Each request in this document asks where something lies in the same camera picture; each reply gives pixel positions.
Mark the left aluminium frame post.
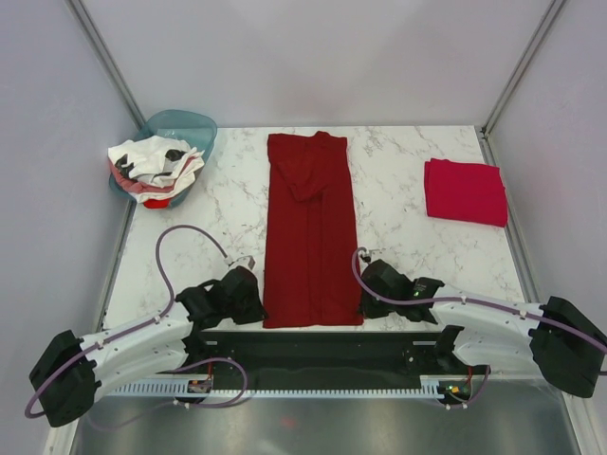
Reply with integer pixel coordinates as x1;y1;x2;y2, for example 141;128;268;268
65;0;146;127

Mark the right aluminium frame post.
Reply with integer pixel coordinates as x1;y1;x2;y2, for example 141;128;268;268
478;0;569;140

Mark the aluminium frame post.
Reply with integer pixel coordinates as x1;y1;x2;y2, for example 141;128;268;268
478;0;569;140
65;0;146;127

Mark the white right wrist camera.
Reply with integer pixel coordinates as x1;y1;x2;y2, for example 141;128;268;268
359;247;385;264

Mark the light blue cable duct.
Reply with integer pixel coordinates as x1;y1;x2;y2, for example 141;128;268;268
109;377;444;399

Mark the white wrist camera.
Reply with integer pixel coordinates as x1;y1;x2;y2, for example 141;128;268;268
359;247;385;264
224;255;256;271

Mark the white patterned t-shirt pile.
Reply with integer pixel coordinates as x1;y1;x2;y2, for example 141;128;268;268
107;130;211;207

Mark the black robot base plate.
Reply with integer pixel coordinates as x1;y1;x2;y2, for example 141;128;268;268
184;331;486;390

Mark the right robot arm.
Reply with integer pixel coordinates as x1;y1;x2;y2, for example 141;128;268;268
355;260;606;398

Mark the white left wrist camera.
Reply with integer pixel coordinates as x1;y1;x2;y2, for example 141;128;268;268
224;255;256;271

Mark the small red garment in basket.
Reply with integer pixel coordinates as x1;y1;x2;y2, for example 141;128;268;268
143;199;172;209

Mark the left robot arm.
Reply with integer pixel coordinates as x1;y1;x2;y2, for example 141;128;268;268
28;266;267;428

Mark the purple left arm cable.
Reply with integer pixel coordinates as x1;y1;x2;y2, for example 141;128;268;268
23;225;252;430

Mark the bright red t-shirt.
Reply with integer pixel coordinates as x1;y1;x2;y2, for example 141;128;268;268
424;158;508;228

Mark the dark red t-shirt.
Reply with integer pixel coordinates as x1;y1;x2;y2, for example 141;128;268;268
263;132;363;329

